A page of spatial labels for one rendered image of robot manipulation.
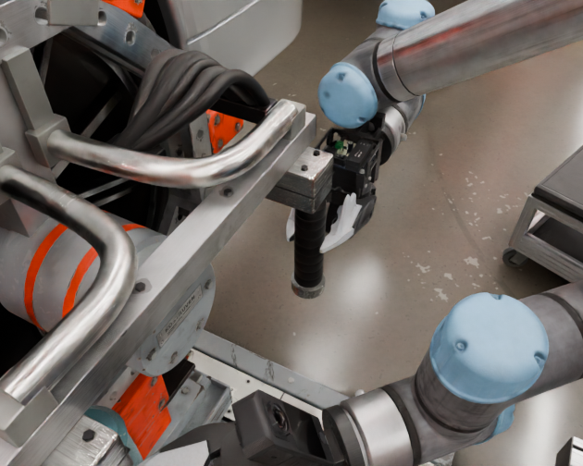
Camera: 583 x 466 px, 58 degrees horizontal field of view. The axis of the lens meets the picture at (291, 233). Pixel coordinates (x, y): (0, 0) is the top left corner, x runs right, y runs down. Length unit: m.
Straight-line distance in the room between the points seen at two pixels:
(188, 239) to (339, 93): 0.29
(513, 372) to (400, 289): 1.29
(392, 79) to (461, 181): 1.52
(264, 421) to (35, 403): 0.15
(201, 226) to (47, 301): 0.18
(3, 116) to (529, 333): 0.45
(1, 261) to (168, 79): 0.24
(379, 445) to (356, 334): 1.09
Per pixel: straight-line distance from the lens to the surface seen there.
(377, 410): 0.49
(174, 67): 0.53
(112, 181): 0.79
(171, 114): 0.52
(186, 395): 1.22
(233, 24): 1.01
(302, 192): 0.54
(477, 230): 1.93
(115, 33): 0.58
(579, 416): 1.60
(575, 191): 1.64
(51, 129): 0.52
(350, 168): 0.65
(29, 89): 0.51
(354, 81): 0.62
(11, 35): 0.50
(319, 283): 0.67
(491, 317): 0.42
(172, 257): 0.42
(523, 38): 0.56
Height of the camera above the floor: 1.28
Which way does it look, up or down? 45 degrees down
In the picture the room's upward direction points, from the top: straight up
